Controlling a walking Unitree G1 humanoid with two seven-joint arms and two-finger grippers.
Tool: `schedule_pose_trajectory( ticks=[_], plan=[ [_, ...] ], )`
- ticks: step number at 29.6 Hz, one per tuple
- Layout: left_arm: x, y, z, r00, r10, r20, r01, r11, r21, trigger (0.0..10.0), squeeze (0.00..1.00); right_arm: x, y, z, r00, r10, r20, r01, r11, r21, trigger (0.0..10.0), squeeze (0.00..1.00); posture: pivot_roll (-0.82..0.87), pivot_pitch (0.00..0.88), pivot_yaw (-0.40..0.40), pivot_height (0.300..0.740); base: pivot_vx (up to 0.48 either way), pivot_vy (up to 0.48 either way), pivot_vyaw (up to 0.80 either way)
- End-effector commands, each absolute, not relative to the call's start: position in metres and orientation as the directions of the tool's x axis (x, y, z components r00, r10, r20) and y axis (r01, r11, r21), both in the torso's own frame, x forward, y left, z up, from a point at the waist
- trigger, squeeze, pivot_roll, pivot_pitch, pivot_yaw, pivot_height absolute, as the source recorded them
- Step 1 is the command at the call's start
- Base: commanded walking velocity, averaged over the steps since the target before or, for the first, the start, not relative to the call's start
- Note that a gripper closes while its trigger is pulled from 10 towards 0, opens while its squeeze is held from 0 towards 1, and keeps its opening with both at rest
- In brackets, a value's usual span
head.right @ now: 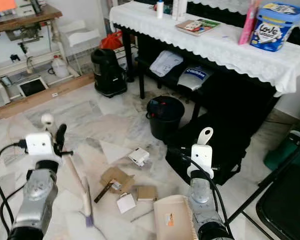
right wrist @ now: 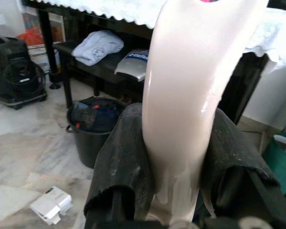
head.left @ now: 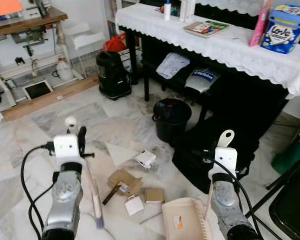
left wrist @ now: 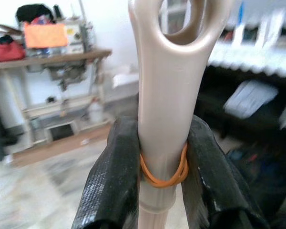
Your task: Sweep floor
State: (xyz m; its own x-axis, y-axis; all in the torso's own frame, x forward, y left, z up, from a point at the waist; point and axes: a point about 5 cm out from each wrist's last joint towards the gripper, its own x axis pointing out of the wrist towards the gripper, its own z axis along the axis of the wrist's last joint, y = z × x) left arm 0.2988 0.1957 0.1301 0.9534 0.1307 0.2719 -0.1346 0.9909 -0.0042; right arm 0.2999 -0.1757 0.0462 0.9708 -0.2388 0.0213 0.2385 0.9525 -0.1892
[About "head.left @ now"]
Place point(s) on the plain white bottle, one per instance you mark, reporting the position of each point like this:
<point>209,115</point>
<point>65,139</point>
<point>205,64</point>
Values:
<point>187,11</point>

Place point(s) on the black plastic bucket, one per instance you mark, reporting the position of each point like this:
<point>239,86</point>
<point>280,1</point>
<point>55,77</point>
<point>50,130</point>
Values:
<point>172,122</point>

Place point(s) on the pink tall packet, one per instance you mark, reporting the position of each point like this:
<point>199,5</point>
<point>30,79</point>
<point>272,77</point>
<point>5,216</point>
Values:
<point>260,25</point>

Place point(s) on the black vacuum cleaner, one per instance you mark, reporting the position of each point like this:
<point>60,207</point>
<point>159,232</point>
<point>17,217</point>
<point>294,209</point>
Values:
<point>112,75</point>

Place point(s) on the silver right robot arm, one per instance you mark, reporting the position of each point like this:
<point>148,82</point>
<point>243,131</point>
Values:
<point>225,197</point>

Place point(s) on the white framed tablet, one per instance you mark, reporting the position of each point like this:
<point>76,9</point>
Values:
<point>37,90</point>

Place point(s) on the wooden top sewing table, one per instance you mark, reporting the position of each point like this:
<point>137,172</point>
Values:
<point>30,22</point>

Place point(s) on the torn brown cardboard piece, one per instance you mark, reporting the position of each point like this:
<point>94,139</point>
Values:
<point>122,179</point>

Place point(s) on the white lace tablecloth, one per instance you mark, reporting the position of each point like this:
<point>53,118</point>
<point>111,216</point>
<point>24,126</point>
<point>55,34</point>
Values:
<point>230,50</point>

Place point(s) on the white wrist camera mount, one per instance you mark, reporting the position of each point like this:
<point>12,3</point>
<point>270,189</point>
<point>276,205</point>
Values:
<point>225,162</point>
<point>67,147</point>

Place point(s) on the green plastic container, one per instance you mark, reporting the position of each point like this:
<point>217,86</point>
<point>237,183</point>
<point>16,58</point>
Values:
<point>290,157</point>

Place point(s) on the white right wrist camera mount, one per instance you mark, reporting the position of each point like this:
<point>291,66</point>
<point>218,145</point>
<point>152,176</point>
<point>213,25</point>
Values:
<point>225,162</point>

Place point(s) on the white bottle with blue cap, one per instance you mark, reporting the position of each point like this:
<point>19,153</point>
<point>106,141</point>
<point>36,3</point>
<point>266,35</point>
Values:
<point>167,11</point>

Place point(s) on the square brown cardboard piece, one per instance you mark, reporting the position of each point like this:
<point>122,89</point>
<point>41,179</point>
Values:
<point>154,195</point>

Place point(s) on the orange cloth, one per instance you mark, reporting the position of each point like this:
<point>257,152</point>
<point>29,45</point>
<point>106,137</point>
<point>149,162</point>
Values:
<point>5,6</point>

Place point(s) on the dark brown stick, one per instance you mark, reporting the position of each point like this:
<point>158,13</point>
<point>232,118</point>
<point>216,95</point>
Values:
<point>111,195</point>

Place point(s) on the white folded garment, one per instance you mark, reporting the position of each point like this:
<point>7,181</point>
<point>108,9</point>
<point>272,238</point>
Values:
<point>172,65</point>

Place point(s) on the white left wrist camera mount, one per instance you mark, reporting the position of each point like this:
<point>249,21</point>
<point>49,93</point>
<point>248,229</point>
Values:
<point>67,147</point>

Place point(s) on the translucent plastic jug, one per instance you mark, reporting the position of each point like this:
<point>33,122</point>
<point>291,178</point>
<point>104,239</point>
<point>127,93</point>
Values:
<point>64,70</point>

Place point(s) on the white square paper piece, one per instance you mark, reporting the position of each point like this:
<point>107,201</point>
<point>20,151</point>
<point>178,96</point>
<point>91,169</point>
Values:
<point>134,205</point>

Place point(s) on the large black fabric bag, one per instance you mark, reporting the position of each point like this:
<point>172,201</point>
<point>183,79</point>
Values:
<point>195,165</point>

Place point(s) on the red plastic bag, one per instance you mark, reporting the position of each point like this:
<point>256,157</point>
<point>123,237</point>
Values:
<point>115,45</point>

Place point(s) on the long wooden plank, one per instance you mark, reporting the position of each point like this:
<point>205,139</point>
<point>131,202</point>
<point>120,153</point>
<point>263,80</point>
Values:
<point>45,100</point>

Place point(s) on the colourful flat book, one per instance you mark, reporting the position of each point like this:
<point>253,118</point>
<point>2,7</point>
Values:
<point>205,28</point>

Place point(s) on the grey bag with blue print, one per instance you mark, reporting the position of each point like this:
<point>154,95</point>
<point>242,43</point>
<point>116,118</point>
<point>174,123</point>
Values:
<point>202,80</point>

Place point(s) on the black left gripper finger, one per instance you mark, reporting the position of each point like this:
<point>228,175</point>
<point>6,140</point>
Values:
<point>82,139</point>

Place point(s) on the black table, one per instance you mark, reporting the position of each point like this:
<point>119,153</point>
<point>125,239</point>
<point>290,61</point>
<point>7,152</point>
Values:
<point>131,55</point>

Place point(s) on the black folding chair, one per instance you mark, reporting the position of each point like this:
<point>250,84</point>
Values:
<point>290,205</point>

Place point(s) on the small white box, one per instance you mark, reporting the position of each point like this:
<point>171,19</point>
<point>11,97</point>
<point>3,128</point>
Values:
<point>146,159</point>

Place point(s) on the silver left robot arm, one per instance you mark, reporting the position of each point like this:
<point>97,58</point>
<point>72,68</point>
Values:
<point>65,200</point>

